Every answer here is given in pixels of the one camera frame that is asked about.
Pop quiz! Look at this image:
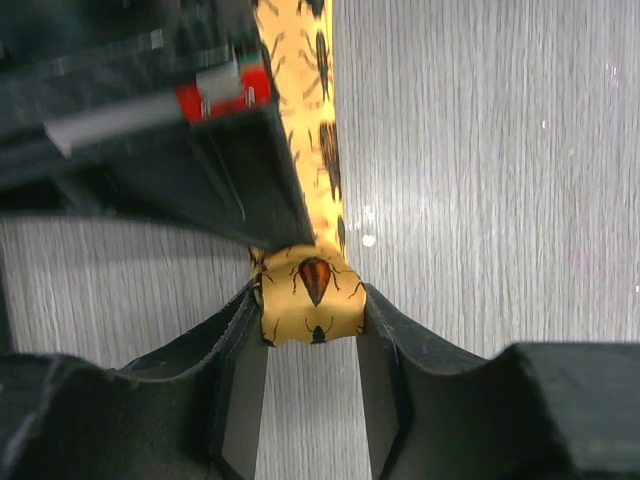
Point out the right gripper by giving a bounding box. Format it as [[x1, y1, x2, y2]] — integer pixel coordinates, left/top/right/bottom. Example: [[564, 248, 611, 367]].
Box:
[[1, 1, 275, 157]]

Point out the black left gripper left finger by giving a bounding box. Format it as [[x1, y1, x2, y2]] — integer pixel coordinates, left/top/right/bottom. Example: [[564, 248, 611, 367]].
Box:
[[1, 287, 268, 479]]

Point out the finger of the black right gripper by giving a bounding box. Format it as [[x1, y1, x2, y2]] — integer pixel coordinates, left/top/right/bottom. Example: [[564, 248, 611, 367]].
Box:
[[1, 107, 313, 250]]

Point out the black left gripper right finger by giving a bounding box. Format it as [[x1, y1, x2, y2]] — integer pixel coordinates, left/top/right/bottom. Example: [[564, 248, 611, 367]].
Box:
[[357, 288, 639, 479]]

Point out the yellow beetle print tie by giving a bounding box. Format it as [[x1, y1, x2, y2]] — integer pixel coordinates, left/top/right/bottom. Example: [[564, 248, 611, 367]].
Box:
[[251, 1, 366, 347]]

